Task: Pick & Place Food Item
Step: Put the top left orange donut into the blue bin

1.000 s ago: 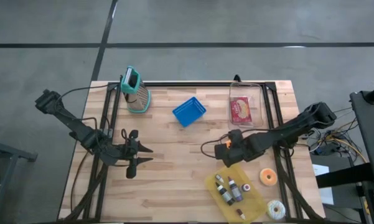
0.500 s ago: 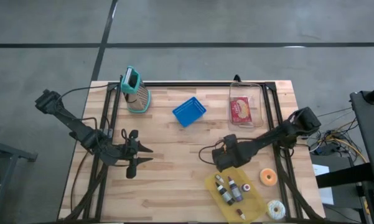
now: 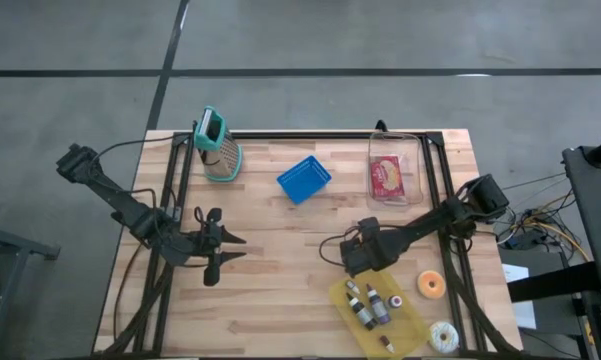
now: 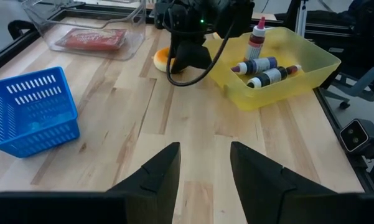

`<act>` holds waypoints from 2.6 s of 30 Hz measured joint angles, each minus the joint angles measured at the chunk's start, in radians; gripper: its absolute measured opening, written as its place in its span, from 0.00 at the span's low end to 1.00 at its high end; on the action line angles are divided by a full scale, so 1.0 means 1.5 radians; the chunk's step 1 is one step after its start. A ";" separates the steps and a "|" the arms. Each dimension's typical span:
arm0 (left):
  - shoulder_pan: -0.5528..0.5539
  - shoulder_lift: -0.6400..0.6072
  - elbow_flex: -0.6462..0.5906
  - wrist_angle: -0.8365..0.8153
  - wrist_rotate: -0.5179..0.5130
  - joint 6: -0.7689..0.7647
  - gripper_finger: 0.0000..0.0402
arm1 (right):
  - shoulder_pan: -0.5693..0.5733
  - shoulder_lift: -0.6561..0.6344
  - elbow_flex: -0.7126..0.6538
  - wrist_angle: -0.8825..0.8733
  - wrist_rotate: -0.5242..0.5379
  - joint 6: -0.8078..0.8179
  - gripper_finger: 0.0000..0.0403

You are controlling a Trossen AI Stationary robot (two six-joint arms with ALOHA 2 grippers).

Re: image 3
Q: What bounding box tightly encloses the dark grey equipment case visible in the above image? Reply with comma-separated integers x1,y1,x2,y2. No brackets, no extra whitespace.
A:
562,144,601,301

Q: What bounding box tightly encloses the yellow translucent tray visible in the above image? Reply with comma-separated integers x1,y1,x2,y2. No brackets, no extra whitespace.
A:
328,268,430,360

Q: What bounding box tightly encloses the black food colouring bottle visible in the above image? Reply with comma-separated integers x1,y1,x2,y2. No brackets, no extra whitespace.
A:
345,292,379,332

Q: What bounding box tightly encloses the black stand bar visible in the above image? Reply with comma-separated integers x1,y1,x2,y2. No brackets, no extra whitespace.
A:
507,260,601,304

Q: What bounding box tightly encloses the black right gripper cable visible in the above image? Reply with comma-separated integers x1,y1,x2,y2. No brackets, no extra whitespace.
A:
318,225,366,267

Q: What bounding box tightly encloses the red snack packet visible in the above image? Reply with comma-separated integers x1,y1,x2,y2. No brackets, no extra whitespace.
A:
369,154,406,200

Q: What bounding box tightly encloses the white paper sheet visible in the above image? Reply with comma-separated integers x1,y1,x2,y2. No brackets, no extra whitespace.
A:
501,263,537,330

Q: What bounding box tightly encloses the teal metal box grater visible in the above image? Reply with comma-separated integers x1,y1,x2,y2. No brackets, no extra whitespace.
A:
193,105,244,183

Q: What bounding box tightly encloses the white frosted toy donut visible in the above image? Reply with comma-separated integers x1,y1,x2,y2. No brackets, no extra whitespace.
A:
428,320,460,354

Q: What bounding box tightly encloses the yellow cable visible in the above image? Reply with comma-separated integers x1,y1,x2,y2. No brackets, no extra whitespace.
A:
527,192,592,262

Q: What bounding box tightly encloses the blue plastic basket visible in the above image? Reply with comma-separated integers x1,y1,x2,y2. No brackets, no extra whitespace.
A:
276,154,333,206

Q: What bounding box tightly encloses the purple food colouring bottle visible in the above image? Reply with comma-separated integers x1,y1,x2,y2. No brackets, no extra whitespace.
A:
364,283,392,325

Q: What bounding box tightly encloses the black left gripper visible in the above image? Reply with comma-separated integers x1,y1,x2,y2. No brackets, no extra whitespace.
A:
182,208,248,287

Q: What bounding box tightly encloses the orange toy donut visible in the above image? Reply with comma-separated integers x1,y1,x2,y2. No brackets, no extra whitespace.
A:
417,270,447,301

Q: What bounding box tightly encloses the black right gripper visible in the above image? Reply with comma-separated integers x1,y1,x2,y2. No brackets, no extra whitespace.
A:
340,216,399,279

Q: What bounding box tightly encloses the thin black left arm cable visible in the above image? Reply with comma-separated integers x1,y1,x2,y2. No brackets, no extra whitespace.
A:
90,132,194,159

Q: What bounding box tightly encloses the grey metal stand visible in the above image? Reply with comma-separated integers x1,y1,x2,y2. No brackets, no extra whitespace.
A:
0,218,61,360

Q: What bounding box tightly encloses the black metal rig frame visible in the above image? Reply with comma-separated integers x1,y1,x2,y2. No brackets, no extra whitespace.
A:
93,130,524,360

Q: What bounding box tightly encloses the clear plastic container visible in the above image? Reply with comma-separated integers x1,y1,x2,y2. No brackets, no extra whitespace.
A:
367,130,425,207

